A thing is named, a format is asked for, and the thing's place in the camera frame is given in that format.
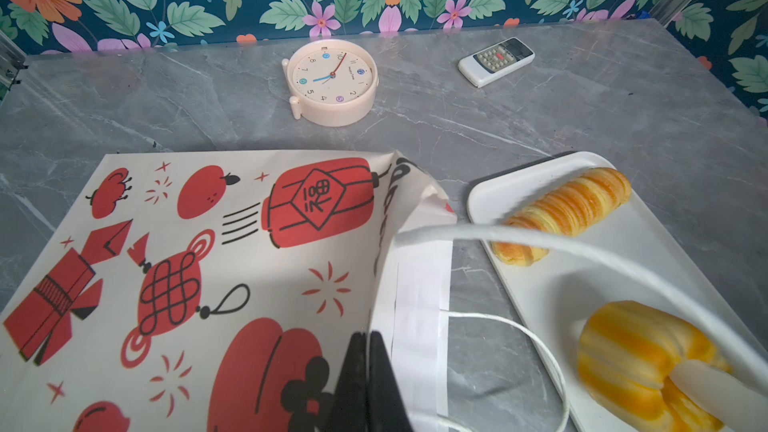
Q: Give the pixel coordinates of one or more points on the pink round clock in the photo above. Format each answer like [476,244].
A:
[331,82]

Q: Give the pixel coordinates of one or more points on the round bundt fake bread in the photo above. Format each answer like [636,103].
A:
[626,352]

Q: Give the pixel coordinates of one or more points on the white remote control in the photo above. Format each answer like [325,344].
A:
[495,62]

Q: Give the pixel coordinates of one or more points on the long yellow fake bread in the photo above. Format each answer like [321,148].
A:
[576,205]

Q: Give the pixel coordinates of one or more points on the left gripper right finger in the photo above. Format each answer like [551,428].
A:
[386,410]

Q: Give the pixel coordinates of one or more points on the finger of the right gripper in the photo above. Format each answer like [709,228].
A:
[738,406]

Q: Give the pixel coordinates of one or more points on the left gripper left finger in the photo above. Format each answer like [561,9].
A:
[349,408]

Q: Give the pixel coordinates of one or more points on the red white paper bag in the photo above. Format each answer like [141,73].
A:
[208,291]

